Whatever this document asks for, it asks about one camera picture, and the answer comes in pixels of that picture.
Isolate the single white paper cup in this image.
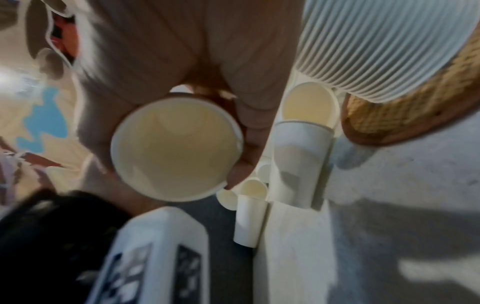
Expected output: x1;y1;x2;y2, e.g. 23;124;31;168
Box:
110;92;245;203

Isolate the person's left forearm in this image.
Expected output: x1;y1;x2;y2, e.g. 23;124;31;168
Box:
0;188;132;304

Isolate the person's right hand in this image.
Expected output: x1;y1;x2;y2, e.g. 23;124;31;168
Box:
72;0;306;191

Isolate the person's left hand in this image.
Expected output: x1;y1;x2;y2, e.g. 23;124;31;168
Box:
82;173;167;214

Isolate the round woven coaster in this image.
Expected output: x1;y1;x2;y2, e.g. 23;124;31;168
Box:
341;38;480;146

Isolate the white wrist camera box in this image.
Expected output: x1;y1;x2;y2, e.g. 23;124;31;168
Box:
83;206;210;304

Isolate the grey sofa cushion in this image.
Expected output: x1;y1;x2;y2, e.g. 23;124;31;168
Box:
164;194;264;304

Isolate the nested stack of paper cups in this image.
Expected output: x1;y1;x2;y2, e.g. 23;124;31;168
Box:
295;0;480;103

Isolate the pile of paper cups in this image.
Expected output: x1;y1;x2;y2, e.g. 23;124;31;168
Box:
215;81;341;248

